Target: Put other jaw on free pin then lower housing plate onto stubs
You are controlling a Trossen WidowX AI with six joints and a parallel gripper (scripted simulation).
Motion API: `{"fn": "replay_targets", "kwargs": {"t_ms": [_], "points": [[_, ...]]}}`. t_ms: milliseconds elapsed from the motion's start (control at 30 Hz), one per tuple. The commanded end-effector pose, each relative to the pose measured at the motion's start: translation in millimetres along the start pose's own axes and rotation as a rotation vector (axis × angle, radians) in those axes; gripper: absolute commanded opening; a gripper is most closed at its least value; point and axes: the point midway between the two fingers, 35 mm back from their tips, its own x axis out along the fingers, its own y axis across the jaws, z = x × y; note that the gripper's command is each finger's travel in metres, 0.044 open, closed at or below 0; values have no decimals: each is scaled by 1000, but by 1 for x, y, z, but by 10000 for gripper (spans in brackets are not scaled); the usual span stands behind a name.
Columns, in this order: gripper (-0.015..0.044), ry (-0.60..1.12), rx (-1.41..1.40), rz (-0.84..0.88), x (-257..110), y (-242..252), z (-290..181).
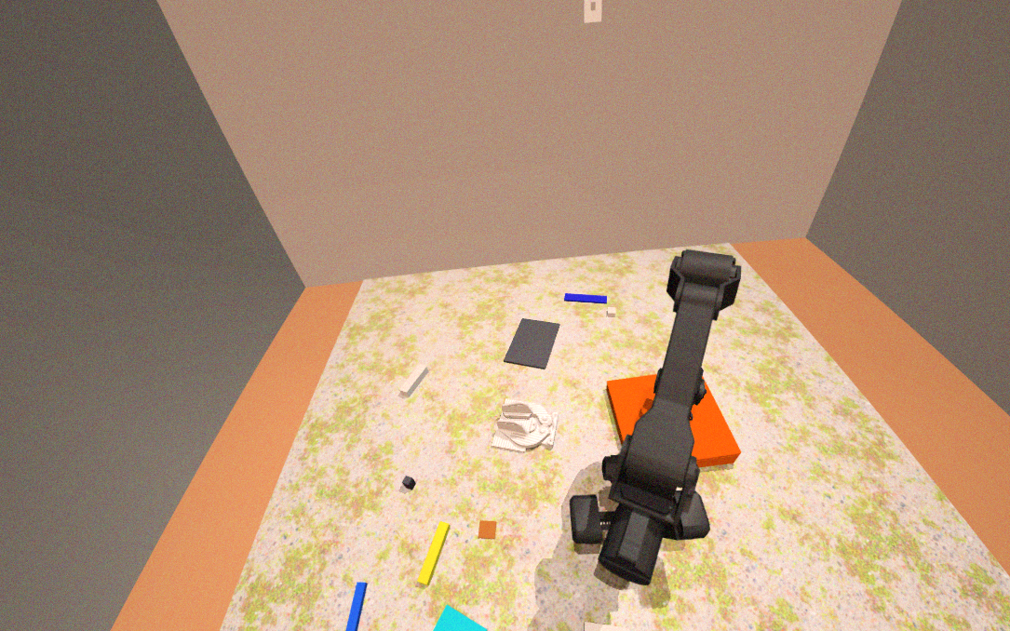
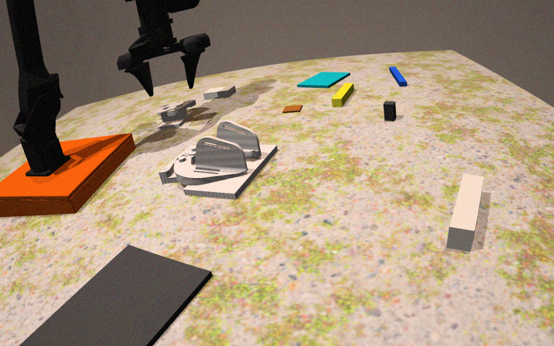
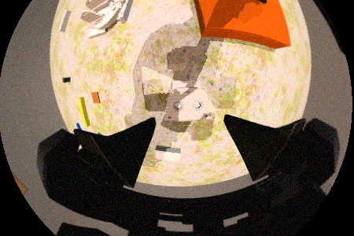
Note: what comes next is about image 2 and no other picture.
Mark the teal flat plate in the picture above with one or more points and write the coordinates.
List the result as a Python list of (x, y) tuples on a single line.
[(323, 80)]

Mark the yellow rectangular bar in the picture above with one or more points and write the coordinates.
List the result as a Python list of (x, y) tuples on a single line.
[(342, 95)]

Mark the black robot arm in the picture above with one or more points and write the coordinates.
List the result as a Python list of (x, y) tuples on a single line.
[(39, 92)]

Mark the blue rectangular bar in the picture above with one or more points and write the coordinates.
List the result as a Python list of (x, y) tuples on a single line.
[(398, 76)]

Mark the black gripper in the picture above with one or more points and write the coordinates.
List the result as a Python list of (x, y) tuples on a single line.
[(191, 46)]

